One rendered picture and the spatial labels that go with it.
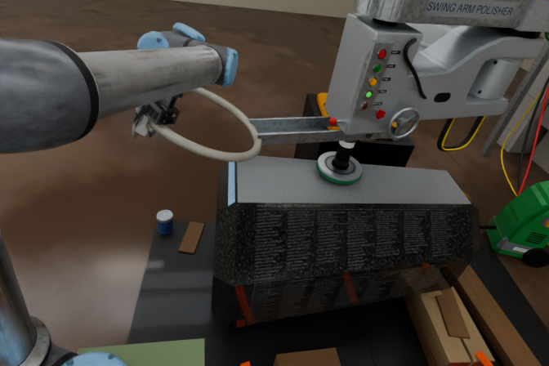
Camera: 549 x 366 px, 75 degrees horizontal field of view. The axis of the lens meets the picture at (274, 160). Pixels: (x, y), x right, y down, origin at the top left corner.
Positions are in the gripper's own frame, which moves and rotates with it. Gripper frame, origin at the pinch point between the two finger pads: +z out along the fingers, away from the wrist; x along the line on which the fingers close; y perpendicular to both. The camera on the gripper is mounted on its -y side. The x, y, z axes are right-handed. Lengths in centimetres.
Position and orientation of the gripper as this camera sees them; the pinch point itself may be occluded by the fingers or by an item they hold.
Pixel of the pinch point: (142, 133)
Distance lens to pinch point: 120.6
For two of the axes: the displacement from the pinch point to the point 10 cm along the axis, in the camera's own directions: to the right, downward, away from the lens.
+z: -4.9, 7.7, 4.2
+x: 5.4, -1.1, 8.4
